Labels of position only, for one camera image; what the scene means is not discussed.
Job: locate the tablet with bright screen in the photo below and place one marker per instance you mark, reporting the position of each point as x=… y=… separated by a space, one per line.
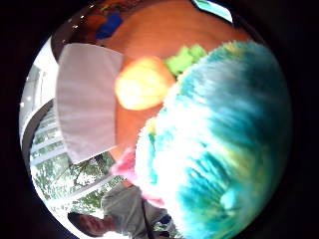
x=214 y=8

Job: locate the blue object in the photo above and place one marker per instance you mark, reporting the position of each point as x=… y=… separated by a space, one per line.
x=109 y=26

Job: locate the teal fuzzy plush toy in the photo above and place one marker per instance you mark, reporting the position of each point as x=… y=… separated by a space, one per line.
x=219 y=132

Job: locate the orange plush carrot green top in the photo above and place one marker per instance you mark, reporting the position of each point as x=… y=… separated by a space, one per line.
x=143 y=84

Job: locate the the person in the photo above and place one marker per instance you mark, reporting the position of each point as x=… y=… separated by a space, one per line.
x=123 y=209

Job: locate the white railing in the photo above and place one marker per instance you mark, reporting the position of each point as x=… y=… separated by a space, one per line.
x=50 y=146

